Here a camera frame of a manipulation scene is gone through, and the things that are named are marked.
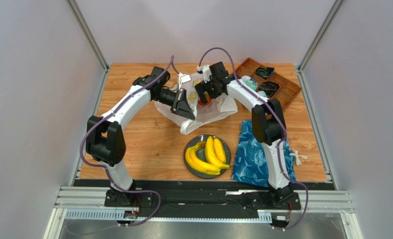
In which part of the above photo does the teal white sock upper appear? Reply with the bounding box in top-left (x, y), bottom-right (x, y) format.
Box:
top-left (241, 76), bottom-right (258, 91)

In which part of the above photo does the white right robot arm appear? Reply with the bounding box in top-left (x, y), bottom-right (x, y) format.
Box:
top-left (195, 62), bottom-right (293, 202)

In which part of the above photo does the dark rolled sock upper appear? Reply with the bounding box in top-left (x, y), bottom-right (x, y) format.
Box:
top-left (255, 66), bottom-right (275, 80)

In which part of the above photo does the black rolled sock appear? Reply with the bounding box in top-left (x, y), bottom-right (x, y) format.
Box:
top-left (258, 81), bottom-right (280, 98)

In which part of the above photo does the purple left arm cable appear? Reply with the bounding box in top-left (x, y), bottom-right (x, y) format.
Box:
top-left (79, 55), bottom-right (180, 228)

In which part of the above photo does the dark blue ceramic plate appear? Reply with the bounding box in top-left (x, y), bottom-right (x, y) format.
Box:
top-left (183, 134), bottom-right (232, 180)

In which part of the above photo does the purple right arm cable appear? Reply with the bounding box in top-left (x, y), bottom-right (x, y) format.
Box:
top-left (198, 47), bottom-right (310, 231)

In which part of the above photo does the teal white sock lower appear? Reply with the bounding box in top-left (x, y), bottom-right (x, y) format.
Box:
top-left (257, 91), bottom-right (268, 101)

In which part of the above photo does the white plastic bag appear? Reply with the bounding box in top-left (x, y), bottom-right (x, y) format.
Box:
top-left (154, 73), bottom-right (238, 135)

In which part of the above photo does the yellow fake banana bunch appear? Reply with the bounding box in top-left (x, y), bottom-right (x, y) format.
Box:
top-left (185, 141), bottom-right (221, 176)

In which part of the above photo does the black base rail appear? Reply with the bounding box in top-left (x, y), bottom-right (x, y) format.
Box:
top-left (73, 179), bottom-right (336, 220)

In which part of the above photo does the teal white sock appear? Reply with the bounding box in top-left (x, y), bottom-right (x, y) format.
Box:
top-left (257, 91), bottom-right (268, 101)
top-left (241, 76), bottom-right (258, 91)

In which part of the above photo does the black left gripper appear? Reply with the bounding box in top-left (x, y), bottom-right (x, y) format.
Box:
top-left (153, 89), bottom-right (195, 121)

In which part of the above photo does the blue patterned cloth bag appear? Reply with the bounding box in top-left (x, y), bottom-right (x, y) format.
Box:
top-left (232, 119), bottom-right (297, 189)

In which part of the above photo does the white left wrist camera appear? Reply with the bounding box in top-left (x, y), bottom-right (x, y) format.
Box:
top-left (178, 73), bottom-right (192, 88)

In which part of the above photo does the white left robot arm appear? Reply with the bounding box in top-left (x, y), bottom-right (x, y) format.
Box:
top-left (80, 67), bottom-right (196, 197)

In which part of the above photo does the aluminium frame base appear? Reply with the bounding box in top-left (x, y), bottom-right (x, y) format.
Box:
top-left (44, 187), bottom-right (363, 239)

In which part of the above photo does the orange fake bell pepper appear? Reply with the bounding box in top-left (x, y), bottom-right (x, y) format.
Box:
top-left (198, 96), bottom-right (211, 106)

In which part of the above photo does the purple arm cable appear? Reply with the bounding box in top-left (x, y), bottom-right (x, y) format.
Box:
top-left (198, 47), bottom-right (310, 231)
top-left (79, 55), bottom-right (180, 228)

